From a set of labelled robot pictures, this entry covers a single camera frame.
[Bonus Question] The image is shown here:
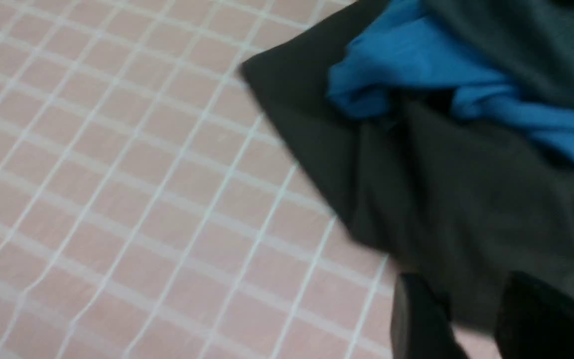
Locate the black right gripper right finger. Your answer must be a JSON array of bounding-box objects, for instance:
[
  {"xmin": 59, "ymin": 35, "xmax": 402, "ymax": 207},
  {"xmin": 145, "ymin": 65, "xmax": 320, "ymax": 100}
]
[{"xmin": 496, "ymin": 271, "xmax": 574, "ymax": 359}]

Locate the dark gray long-sleeve shirt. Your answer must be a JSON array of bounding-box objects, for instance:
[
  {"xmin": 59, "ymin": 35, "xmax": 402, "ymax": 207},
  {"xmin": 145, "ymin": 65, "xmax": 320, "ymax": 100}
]
[{"xmin": 241, "ymin": 0, "xmax": 574, "ymax": 332}]

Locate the blue shirt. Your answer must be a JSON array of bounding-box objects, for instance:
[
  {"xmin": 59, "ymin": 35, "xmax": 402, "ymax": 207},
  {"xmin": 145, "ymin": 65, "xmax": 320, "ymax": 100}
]
[{"xmin": 326, "ymin": 0, "xmax": 574, "ymax": 165}]

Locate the dark charcoal shirt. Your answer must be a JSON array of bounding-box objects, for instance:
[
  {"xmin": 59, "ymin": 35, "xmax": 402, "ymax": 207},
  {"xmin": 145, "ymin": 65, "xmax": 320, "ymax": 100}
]
[{"xmin": 424, "ymin": 0, "xmax": 574, "ymax": 109}]

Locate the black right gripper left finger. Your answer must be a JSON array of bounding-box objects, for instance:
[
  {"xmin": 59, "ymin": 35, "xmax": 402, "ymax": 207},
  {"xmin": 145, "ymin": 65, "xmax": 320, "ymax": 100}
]
[{"xmin": 390, "ymin": 273, "xmax": 468, "ymax": 359}]

